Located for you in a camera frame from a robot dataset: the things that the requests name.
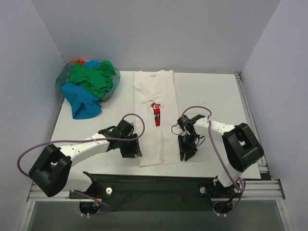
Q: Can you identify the white t-shirt with red print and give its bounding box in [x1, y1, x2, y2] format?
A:
[133, 70, 180, 167]

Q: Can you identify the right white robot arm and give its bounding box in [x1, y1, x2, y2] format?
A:
[177, 115, 264, 196]

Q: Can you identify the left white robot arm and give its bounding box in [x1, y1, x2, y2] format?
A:
[28, 119, 142, 198]

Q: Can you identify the blue t-shirt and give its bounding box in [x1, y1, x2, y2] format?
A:
[61, 81, 102, 119]

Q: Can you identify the green t-shirt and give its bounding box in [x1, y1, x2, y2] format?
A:
[68, 61, 116, 99]

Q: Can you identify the translucent teal plastic basket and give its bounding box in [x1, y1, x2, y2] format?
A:
[55, 60, 121, 102]

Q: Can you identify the orange t-shirt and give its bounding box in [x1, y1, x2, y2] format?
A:
[71, 59, 88, 66]

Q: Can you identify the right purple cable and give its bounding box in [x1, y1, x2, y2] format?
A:
[180, 105, 246, 215]

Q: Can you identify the aluminium table edge rail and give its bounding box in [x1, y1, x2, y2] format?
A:
[234, 71, 269, 173]

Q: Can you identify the aluminium front frame rail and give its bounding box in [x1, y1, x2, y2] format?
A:
[26, 180, 285, 202]

